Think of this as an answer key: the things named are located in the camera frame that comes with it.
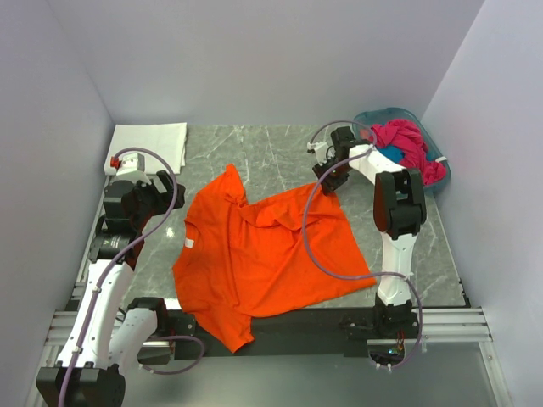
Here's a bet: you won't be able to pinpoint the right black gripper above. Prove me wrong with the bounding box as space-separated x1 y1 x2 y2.
311 157 350 197

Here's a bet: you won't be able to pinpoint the orange t-shirt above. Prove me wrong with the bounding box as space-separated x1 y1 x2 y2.
173 164 376 353

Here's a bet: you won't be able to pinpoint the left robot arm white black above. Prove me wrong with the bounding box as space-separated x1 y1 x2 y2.
36 170 185 406

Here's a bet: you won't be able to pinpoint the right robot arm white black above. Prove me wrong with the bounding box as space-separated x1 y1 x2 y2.
307 125 427 338

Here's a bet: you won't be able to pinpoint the teal plastic laundry basket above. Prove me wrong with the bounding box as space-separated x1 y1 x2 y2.
352 107 451 192

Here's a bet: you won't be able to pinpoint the folded white t-shirt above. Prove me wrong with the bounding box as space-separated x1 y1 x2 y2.
104 123 188 176

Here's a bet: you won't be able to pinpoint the blue t-shirt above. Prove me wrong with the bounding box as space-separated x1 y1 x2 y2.
378 145 404 164

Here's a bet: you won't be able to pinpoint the magenta t-shirt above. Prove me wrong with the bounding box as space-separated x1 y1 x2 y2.
371 119 447 186

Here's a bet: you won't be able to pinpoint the black base crossbar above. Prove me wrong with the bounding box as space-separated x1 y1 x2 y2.
135 307 421 365

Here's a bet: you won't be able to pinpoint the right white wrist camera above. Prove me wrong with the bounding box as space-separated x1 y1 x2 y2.
307 142 334 165

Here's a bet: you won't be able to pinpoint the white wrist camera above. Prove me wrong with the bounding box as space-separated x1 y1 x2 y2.
307 142 334 165
110 153 150 184

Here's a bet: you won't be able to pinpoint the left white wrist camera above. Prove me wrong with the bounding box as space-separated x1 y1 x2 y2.
110 153 150 184

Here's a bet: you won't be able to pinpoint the aluminium frame rails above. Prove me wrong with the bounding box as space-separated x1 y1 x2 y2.
25 173 512 407

